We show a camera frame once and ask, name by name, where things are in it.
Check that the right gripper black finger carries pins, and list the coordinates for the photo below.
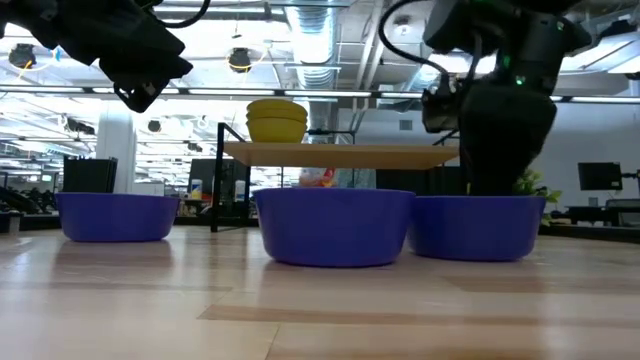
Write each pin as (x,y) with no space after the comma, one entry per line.
(495,170)

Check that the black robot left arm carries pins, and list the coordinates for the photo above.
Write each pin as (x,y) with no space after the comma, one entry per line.
(25,15)

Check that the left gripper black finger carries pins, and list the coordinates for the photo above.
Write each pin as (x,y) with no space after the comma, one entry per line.
(127,97)

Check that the black box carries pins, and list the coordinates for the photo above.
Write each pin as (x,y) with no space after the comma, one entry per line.
(90,175)

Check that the dark office desk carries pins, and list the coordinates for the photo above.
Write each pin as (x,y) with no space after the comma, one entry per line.
(595,214)

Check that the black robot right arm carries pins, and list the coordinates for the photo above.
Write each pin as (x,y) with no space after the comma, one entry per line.
(540,25)

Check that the silver ventilation duct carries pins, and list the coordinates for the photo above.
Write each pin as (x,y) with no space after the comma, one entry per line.
(315,30)

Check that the green potted plant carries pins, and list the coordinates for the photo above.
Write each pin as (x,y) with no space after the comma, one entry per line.
(530,185)

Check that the black ceiling spotlight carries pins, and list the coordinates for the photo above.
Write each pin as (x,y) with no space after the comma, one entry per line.
(22,56)
(154,125)
(240,60)

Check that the red and white bag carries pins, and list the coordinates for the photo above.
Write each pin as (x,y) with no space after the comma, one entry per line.
(320,177)

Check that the wooden shelf with black legs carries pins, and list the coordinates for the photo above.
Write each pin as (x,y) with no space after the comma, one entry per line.
(350,156)

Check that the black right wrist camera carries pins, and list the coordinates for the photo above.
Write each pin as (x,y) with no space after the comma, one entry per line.
(440,112)

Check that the long ceiling strip light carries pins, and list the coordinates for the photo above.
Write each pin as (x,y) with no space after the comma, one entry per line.
(225,92)
(600,99)

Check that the yellow patterned mini bowl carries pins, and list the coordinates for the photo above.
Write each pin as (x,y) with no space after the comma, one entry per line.
(276,105)
(276,132)

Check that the blue plastic mini bowl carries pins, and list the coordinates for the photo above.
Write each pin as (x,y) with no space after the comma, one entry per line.
(480,230)
(115,220)
(332,230)

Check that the black computer monitor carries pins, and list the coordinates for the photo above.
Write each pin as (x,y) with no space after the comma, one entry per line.
(600,176)

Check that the white labelled bottle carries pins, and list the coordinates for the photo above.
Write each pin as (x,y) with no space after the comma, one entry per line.
(197,190)
(240,191)

